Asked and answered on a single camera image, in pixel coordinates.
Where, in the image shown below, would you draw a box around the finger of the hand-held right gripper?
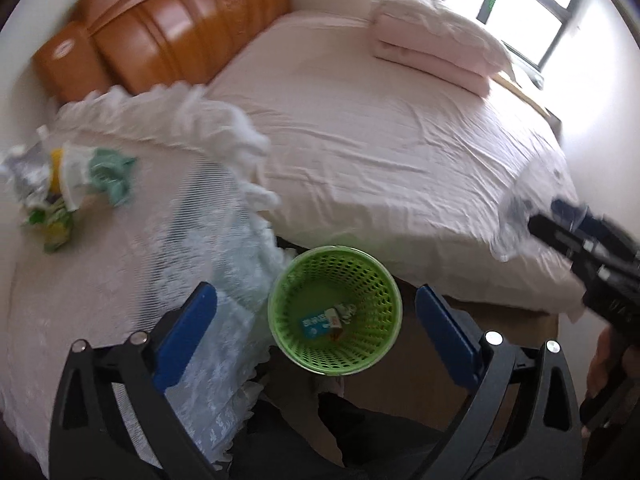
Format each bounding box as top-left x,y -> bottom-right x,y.
550,199 -> 608,241
528,215 -> 601,277

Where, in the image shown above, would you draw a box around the clear plastic wrapper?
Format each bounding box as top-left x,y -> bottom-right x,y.
492,160 -> 588,262

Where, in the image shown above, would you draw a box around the wooden headboard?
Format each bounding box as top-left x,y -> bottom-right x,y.
31,0 -> 294,107

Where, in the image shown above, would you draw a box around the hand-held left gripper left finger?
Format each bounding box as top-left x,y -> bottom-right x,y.
48,281 -> 226,480

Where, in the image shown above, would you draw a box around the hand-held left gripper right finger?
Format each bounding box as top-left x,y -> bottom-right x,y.
415,284 -> 583,480

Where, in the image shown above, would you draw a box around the green snack packet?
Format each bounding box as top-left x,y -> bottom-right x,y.
21,192 -> 77,254

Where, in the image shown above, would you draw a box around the white lace cloth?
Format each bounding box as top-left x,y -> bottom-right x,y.
0,84 -> 297,467

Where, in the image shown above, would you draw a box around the window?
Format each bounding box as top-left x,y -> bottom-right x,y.
444,0 -> 597,70

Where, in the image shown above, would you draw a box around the white pillow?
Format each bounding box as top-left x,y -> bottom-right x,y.
372,0 -> 517,79

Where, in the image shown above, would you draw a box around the person's right hand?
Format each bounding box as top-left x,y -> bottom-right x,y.
586,329 -> 621,402

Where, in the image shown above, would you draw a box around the blue white packet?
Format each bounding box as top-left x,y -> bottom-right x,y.
299,310 -> 337,339

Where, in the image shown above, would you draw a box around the white yellow plastic wrapper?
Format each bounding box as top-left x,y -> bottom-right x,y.
49,141 -> 95,212

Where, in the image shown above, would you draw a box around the person's dark trousers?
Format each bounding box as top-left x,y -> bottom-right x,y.
227,387 -> 453,480

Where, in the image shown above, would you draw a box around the teal green crumpled wrapper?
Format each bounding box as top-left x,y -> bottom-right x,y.
89,146 -> 139,209

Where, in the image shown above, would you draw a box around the green plastic mesh basket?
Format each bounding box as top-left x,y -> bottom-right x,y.
267,245 -> 404,375

